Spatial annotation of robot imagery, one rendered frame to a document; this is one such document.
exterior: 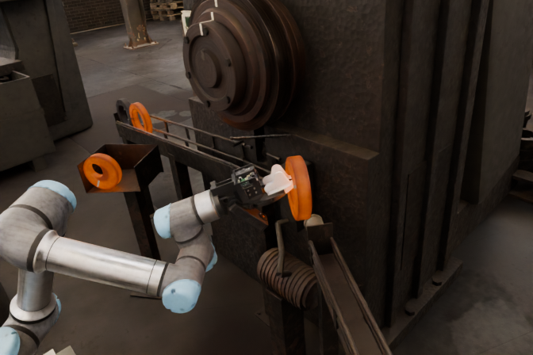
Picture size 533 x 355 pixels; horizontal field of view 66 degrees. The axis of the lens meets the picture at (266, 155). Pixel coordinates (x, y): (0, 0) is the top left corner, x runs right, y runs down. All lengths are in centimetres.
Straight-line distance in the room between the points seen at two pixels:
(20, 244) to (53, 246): 6
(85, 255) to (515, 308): 171
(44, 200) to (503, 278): 190
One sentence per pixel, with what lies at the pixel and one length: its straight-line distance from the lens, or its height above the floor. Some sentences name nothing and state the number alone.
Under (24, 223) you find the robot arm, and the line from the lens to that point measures 104.
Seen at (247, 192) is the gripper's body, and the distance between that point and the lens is 96.
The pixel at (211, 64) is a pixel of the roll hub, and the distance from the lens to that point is 128.
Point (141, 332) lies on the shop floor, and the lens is 200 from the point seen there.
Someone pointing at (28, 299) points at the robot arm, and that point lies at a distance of 133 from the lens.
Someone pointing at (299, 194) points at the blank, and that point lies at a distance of 93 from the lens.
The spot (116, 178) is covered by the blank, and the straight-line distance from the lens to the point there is 178.
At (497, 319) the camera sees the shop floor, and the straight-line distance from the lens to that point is 203.
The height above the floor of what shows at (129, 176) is 60.
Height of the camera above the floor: 143
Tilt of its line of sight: 27 degrees down
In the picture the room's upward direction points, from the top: 6 degrees counter-clockwise
